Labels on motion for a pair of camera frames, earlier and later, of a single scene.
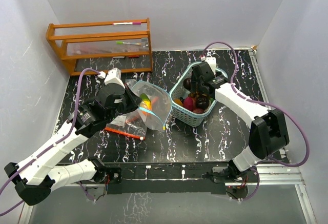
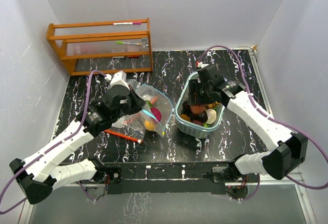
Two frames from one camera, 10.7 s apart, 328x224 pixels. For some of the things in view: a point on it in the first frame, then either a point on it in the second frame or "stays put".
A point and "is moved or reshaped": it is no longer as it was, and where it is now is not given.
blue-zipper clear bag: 156,102 is moved or reshaped
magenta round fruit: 189,103 to 156,113
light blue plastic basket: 180,114 to 200,131
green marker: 124,42 stays put
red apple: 198,110 stays put
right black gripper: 195,84 stays put
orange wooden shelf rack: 123,45 stays put
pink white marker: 126,23 stays put
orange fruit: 178,102 to 184,117
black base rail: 162,177 stays put
